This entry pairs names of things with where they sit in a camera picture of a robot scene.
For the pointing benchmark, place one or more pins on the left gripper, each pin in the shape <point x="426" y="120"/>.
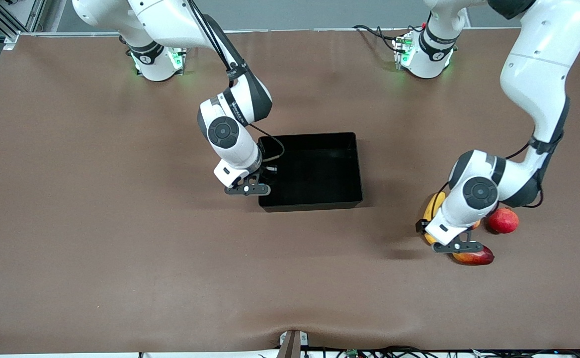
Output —
<point x="419" y="226"/>

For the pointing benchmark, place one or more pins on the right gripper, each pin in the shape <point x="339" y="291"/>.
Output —
<point x="261" y="172"/>

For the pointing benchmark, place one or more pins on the yellow banana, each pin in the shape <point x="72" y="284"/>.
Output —
<point x="431" y="206"/>

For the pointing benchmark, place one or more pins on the black plastic box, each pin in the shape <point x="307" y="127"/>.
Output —
<point x="319" y="184"/>

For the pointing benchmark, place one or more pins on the red apple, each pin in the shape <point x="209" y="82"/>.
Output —
<point x="476" y="224"/>

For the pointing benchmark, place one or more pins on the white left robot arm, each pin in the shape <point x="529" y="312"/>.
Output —
<point x="533" y="64"/>

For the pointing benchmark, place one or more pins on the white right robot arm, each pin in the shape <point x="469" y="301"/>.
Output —
<point x="170" y="20"/>

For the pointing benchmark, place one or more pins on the red yellow mango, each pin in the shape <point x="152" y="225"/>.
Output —
<point x="478" y="258"/>

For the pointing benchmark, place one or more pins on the red pomegranate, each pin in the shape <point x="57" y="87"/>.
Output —
<point x="504" y="221"/>

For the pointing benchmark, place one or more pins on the brown table mat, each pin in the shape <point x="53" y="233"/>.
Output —
<point x="121" y="248"/>

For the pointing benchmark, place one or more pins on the metal table edge rail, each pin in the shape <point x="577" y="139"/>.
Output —
<point x="294" y="30"/>

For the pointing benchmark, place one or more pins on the aluminium frame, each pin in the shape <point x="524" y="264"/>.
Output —
<point x="34" y="15"/>

